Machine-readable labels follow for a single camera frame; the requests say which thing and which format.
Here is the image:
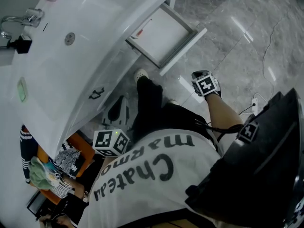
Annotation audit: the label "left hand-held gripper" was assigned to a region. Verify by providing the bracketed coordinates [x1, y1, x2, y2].
[92, 95, 131, 157]

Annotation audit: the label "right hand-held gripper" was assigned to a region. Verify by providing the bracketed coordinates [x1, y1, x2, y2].
[191, 70, 223, 97]

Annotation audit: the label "white vanity drawer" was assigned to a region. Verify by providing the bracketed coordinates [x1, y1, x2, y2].
[125, 3, 208, 77]

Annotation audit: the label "person's right forearm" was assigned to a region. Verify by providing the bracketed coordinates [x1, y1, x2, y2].
[204, 93, 244, 137]

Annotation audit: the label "person's black trousers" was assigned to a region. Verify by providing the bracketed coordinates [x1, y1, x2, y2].
[132, 76, 209, 144]

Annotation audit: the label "orange stool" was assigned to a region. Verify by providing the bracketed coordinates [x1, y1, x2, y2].
[22, 127, 95, 205]

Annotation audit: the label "white vanity cabinet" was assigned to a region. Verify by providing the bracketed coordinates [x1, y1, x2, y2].
[68, 0, 179, 135]

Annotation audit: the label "black grey patterned pouch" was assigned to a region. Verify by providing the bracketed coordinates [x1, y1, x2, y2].
[54, 148, 84, 178]

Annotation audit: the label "person's white printed shirt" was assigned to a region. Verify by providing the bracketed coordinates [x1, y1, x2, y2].
[78, 128, 226, 228]

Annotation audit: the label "red tipped stick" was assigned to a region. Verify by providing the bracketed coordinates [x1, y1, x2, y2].
[136, 19, 152, 37]

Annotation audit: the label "chrome sink drain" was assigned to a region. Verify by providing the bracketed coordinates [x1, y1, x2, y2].
[64, 32, 76, 45]

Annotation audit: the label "green soap bar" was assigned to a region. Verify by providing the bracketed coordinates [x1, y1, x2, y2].
[17, 77, 29, 102]

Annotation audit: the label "green cloth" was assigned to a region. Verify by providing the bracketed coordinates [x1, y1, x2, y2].
[29, 157, 55, 190]

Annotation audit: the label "black bag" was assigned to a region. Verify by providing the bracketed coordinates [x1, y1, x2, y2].
[185, 88, 304, 228]

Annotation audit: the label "black soap dispenser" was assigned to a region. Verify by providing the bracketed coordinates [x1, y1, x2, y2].
[0, 34, 33, 54]

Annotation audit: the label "chrome faucet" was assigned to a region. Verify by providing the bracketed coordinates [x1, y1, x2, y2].
[0, 8, 45, 39]

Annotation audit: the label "black cabinet door handle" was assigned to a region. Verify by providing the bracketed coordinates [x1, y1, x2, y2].
[89, 87, 105, 100]

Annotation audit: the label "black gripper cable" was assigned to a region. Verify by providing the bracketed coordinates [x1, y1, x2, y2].
[194, 119, 245, 134]

